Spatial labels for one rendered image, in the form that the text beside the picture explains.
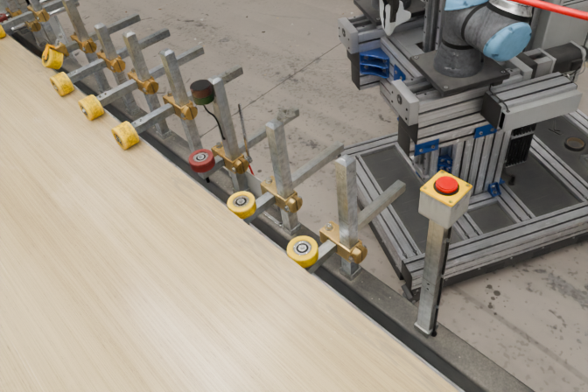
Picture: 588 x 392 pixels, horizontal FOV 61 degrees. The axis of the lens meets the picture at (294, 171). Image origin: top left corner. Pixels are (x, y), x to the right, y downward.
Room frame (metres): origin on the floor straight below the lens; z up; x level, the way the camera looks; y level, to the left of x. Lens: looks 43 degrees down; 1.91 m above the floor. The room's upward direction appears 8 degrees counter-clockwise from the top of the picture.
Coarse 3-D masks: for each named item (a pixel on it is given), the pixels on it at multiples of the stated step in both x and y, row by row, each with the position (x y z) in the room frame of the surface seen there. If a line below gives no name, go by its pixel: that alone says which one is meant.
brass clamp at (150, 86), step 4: (128, 76) 1.69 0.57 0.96; (132, 76) 1.66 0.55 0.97; (136, 76) 1.66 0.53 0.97; (136, 80) 1.63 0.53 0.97; (140, 80) 1.62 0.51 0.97; (144, 80) 1.62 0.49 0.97; (148, 80) 1.62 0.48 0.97; (152, 80) 1.62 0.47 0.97; (140, 84) 1.62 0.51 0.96; (144, 84) 1.61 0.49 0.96; (148, 84) 1.60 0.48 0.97; (152, 84) 1.61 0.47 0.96; (156, 84) 1.61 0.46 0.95; (140, 88) 1.63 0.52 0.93; (144, 88) 1.60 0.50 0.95; (148, 88) 1.59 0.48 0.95; (152, 88) 1.60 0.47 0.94; (156, 88) 1.61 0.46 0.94; (144, 92) 1.61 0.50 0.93; (148, 92) 1.59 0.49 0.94; (152, 92) 1.60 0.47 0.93; (156, 92) 1.61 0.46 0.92
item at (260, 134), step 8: (296, 112) 1.45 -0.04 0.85; (288, 120) 1.43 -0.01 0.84; (264, 128) 1.38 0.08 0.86; (248, 136) 1.34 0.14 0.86; (256, 136) 1.34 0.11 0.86; (264, 136) 1.36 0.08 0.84; (240, 144) 1.31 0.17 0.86; (248, 144) 1.32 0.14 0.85; (240, 152) 1.29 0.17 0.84; (216, 160) 1.24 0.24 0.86; (216, 168) 1.23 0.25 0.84; (200, 176) 1.21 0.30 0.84; (208, 176) 1.21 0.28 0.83
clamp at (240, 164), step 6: (222, 144) 1.31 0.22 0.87; (216, 150) 1.28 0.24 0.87; (222, 150) 1.28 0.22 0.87; (222, 156) 1.25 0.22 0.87; (240, 156) 1.24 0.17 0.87; (228, 162) 1.22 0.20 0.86; (234, 162) 1.22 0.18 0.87; (240, 162) 1.21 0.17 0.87; (246, 162) 1.22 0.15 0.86; (228, 168) 1.23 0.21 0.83; (234, 168) 1.20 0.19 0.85; (240, 168) 1.20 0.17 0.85; (246, 168) 1.22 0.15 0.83
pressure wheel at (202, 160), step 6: (198, 150) 1.25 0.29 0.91; (204, 150) 1.25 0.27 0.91; (210, 150) 1.24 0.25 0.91; (192, 156) 1.23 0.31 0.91; (198, 156) 1.22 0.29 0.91; (204, 156) 1.22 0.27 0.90; (210, 156) 1.21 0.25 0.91; (192, 162) 1.20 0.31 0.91; (198, 162) 1.19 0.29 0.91; (204, 162) 1.19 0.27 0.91; (210, 162) 1.19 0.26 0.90; (192, 168) 1.19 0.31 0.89; (198, 168) 1.18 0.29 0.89; (204, 168) 1.18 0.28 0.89; (210, 168) 1.19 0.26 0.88
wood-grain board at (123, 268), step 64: (0, 64) 2.05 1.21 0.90; (0, 128) 1.55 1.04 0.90; (64, 128) 1.49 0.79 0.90; (0, 192) 1.19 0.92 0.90; (64, 192) 1.15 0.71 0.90; (128, 192) 1.11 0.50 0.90; (192, 192) 1.07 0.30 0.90; (0, 256) 0.92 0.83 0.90; (64, 256) 0.89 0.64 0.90; (128, 256) 0.86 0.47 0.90; (192, 256) 0.83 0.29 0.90; (256, 256) 0.80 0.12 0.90; (0, 320) 0.72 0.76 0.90; (64, 320) 0.69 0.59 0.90; (128, 320) 0.67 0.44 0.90; (192, 320) 0.64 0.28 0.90; (256, 320) 0.62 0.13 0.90; (320, 320) 0.59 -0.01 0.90; (0, 384) 0.55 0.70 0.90; (64, 384) 0.53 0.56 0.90; (128, 384) 0.51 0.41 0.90; (192, 384) 0.49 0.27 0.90; (256, 384) 0.47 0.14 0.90; (320, 384) 0.45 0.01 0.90; (384, 384) 0.43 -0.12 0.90; (448, 384) 0.41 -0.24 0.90
